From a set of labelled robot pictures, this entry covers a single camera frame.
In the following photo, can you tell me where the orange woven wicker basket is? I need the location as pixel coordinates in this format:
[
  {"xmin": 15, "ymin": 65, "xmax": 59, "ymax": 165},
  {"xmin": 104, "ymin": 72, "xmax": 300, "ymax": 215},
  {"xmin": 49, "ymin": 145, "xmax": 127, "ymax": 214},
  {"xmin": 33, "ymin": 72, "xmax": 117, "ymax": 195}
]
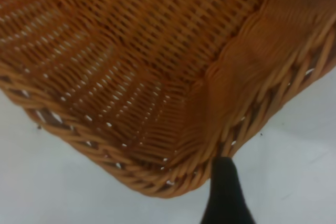
[{"xmin": 0, "ymin": 0, "xmax": 336, "ymax": 199}]

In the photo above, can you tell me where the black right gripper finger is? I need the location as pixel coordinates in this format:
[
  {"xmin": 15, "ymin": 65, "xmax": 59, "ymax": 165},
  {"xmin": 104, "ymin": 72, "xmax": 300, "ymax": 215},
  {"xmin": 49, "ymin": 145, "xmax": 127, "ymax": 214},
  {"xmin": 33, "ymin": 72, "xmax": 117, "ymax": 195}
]
[{"xmin": 198, "ymin": 156, "xmax": 257, "ymax": 224}]

